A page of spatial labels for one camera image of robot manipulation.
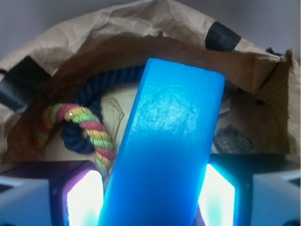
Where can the blue rectangular block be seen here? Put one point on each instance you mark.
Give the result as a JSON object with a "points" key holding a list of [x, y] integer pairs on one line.
{"points": [[160, 167]]}

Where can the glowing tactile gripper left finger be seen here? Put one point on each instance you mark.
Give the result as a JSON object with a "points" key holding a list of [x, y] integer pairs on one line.
{"points": [[50, 193]]}

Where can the brown paper bag tray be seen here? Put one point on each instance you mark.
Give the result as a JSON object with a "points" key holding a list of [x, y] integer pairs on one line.
{"points": [[126, 35]]}

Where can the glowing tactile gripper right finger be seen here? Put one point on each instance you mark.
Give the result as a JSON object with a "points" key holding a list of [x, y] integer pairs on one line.
{"points": [[251, 190]]}

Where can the brown rock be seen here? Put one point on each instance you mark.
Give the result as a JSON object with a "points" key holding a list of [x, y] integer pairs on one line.
{"points": [[230, 140]]}

